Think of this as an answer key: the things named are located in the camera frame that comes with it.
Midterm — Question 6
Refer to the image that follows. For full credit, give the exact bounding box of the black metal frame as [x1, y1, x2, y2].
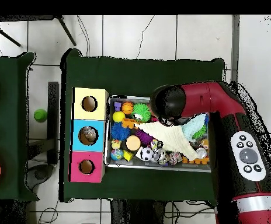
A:
[0, 15, 77, 47]

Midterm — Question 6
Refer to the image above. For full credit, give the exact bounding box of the small soccer ball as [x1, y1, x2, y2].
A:
[138, 146, 154, 162]

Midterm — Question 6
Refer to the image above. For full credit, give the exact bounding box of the orange building brick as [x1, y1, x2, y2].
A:
[121, 118, 143, 130]

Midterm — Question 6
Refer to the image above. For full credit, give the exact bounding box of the blue spiky ball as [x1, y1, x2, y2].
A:
[110, 121, 131, 142]

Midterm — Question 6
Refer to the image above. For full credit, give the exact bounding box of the globe print ball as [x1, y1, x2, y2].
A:
[110, 148, 124, 161]

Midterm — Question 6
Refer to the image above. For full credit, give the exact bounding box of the shallow mesh bin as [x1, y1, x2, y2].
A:
[103, 94, 212, 173]

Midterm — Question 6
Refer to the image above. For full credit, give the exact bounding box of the black upright panel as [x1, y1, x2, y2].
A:
[47, 81, 60, 165]

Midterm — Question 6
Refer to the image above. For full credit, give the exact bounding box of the yellow ball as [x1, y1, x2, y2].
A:
[112, 111, 126, 123]

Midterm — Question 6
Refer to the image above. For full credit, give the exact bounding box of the dark green table cloth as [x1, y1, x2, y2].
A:
[59, 48, 225, 203]

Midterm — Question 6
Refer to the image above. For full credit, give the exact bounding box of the clear plastic packet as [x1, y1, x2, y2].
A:
[79, 127, 98, 143]

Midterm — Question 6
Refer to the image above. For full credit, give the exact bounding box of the cream waffle cloth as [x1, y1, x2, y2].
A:
[134, 120, 200, 162]

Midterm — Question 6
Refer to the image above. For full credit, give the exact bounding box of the mint green waffle cloth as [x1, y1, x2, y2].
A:
[180, 113, 209, 143]

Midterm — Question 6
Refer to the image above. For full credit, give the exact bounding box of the small orange basketball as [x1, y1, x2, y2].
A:
[121, 101, 134, 115]

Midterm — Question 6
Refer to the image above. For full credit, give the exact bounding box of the grey stand base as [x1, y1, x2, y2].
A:
[26, 163, 55, 190]

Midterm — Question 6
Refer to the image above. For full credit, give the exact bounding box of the green cloth side table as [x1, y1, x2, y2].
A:
[0, 51, 40, 203]

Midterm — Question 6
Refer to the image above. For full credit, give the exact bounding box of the green spiky ball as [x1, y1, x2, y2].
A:
[131, 103, 152, 123]

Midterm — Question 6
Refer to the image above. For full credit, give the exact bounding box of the wooden box with three holes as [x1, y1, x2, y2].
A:
[68, 87, 110, 183]

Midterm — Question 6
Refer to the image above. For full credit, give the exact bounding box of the orange foam disc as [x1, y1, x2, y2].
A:
[125, 135, 142, 152]

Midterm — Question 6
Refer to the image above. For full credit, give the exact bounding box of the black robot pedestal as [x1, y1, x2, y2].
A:
[109, 199, 168, 224]

